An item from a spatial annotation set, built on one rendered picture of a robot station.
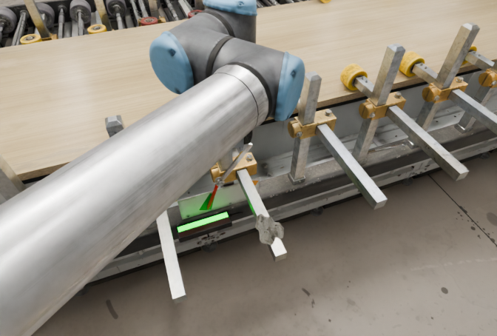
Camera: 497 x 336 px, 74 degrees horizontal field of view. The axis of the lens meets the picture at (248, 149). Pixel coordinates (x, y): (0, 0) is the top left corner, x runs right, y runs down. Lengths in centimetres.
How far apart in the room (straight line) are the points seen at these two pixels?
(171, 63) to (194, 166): 22
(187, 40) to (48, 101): 90
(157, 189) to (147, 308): 147
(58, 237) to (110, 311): 154
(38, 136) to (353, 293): 146
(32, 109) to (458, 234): 207
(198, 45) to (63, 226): 32
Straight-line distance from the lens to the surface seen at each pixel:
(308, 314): 169
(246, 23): 59
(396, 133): 157
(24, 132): 124
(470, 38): 118
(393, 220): 205
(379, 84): 106
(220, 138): 34
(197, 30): 52
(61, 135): 117
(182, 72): 49
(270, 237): 83
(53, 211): 26
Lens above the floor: 159
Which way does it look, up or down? 45 degrees down
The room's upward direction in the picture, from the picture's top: straight up
